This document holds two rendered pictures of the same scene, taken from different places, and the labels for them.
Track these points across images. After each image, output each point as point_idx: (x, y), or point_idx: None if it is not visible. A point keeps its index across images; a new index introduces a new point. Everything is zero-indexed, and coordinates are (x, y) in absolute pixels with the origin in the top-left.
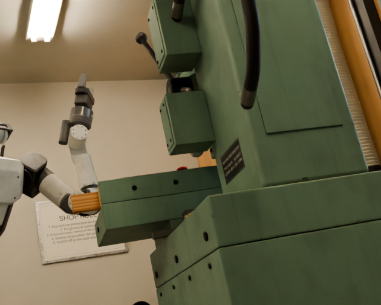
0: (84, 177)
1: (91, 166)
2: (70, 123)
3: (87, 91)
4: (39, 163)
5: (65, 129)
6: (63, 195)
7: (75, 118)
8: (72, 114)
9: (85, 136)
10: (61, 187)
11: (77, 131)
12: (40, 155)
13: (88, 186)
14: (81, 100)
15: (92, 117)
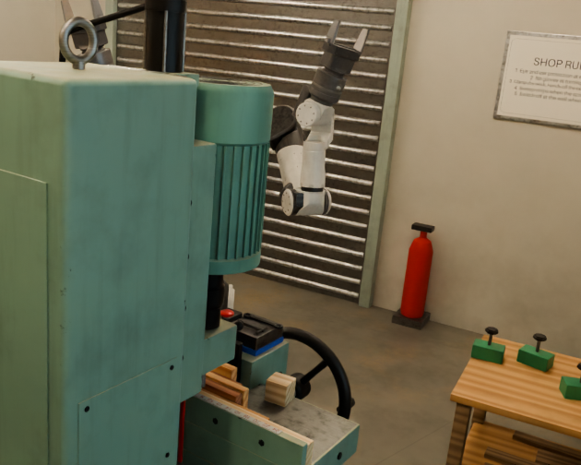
0: (302, 175)
1: (315, 160)
2: (308, 92)
3: (335, 51)
4: (281, 126)
5: (301, 99)
6: (286, 183)
7: (312, 88)
8: (313, 79)
9: (311, 123)
10: (289, 172)
11: (302, 112)
12: (290, 112)
13: (304, 187)
14: (326, 62)
15: (337, 89)
